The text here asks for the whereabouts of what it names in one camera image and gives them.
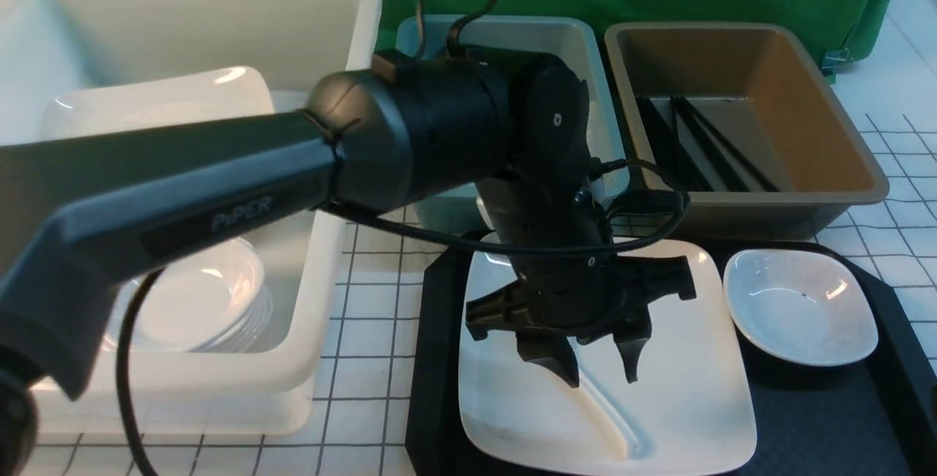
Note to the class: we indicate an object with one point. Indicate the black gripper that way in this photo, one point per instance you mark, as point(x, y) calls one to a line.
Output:
point(554, 298)

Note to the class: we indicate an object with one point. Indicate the white ceramic soup spoon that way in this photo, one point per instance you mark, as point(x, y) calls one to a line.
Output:
point(609, 419)

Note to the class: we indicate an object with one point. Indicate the large white square plate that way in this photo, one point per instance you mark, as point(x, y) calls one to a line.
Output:
point(690, 408)

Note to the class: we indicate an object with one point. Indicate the small white sauce dish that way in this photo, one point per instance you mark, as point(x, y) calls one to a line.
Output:
point(799, 306)

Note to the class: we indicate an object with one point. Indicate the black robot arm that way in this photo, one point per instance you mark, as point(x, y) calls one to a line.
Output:
point(482, 150)

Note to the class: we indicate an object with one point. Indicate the top stacked white plate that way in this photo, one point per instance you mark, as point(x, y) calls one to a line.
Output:
point(226, 93)

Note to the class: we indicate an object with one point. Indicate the black chopsticks in bin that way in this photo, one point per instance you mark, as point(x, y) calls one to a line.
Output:
point(691, 148)

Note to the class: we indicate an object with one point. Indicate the black serving tray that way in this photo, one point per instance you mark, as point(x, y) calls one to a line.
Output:
point(876, 418)

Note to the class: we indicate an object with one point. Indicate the brown plastic bin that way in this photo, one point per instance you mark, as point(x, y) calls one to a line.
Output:
point(759, 87)

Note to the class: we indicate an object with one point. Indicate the stacked small dishes below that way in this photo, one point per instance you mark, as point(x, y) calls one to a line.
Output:
point(247, 330)

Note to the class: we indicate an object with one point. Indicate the metal binder clip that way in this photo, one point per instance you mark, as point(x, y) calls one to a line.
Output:
point(835, 61)

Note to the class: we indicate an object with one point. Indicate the top stacked small dish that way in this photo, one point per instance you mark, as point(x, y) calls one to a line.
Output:
point(199, 298)

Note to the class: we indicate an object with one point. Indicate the large white plastic bin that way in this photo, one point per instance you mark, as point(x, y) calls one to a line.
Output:
point(50, 47)

